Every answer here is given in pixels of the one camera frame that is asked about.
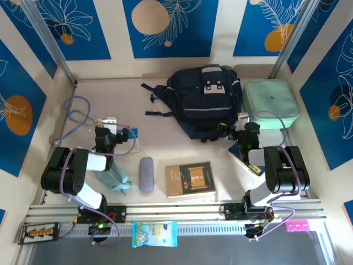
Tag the mint green storage case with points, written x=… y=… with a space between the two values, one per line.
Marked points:
x=270 y=96

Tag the blue floral wall panel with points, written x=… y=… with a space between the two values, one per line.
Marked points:
x=349 y=211
x=253 y=27
x=27 y=33
x=322 y=19
x=193 y=33
x=2 y=218
x=22 y=154
x=331 y=138
x=82 y=41

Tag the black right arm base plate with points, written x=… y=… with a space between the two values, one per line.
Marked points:
x=231 y=211

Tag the blue snack packet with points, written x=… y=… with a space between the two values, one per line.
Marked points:
x=154 y=234

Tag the aluminium frame post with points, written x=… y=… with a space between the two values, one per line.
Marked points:
x=293 y=36
x=47 y=36

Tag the brown gold book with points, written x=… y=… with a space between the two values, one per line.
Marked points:
x=190 y=179

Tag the navy book with yellow label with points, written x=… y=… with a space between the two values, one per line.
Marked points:
x=234 y=151

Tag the blue stethoscope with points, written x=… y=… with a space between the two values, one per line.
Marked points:
x=56 y=143

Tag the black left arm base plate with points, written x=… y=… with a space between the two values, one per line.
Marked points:
x=120 y=214

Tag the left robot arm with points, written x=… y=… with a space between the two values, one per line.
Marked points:
x=59 y=171

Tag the teal zip pouch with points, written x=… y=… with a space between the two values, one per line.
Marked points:
x=121 y=180

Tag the dark grey panel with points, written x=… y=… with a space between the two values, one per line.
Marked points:
x=220 y=251

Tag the pink pill box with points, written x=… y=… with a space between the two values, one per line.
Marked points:
x=296 y=225

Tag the purple glasses case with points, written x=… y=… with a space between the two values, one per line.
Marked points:
x=146 y=174

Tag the blue white card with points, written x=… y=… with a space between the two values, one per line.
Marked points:
x=136 y=140

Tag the black power distribution board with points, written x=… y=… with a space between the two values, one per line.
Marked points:
x=38 y=233

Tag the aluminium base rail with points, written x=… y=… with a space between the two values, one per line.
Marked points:
x=179 y=211

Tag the navy blue backpack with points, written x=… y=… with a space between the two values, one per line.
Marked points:
x=204 y=110

